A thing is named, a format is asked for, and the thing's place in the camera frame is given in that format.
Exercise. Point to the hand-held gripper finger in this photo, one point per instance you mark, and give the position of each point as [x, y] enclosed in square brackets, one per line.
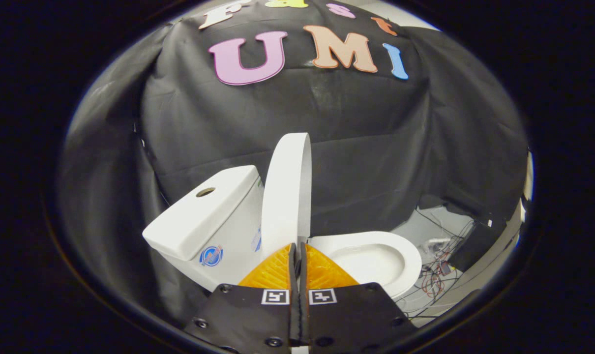
[293, 295]
[304, 295]

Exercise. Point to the white toilet body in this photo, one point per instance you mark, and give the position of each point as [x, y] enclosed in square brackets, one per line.
[238, 231]

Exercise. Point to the white toilet seat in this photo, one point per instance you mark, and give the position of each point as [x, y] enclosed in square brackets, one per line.
[410, 255]

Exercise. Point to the white toilet tank lid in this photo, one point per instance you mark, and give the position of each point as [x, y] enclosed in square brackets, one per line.
[204, 216]

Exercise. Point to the small dark electronic device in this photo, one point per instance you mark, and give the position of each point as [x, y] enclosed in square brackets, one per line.
[445, 268]

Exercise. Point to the clear plastic bag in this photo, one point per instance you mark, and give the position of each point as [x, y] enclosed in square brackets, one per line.
[437, 242]

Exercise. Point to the black backdrop cloth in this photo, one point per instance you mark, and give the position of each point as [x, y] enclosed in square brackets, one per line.
[351, 147]

